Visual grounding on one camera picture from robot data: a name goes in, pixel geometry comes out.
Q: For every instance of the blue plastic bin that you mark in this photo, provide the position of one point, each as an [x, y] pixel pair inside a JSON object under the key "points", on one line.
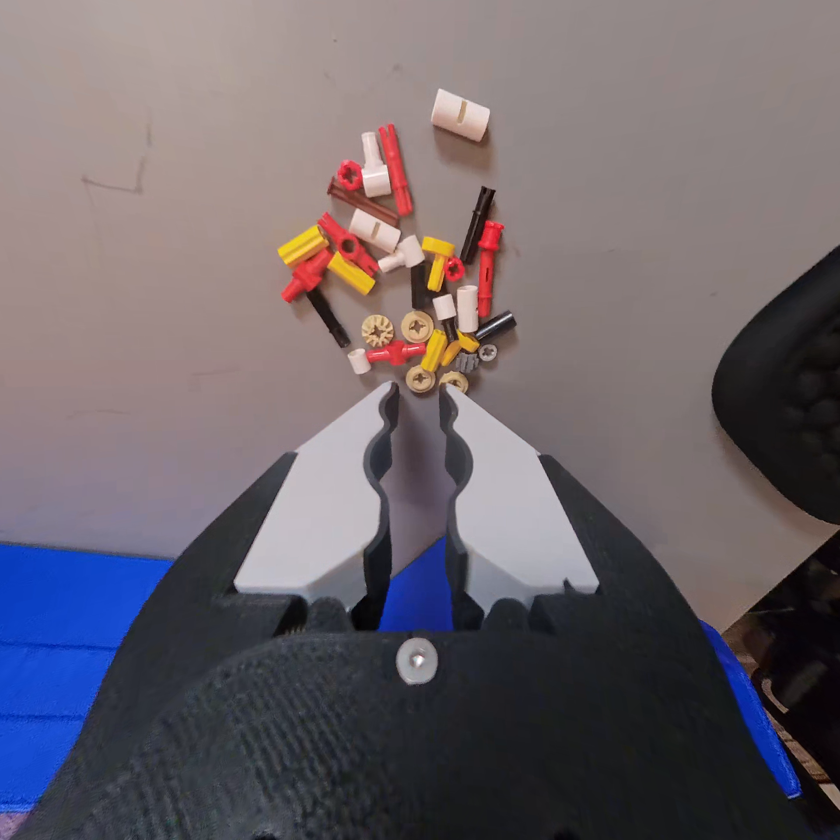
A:
{"points": [[65, 623]]}

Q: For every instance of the white lego connector tube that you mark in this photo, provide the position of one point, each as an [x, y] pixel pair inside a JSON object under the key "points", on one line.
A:
{"points": [[459, 115]]}

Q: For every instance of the pile of small lego pieces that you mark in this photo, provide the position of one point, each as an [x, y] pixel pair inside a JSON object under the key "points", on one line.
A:
{"points": [[348, 246]]}

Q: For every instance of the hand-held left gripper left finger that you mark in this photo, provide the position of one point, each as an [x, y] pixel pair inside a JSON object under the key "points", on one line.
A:
{"points": [[315, 512]]}

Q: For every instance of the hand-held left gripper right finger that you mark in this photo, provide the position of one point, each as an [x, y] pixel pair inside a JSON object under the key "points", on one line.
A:
{"points": [[518, 518]]}

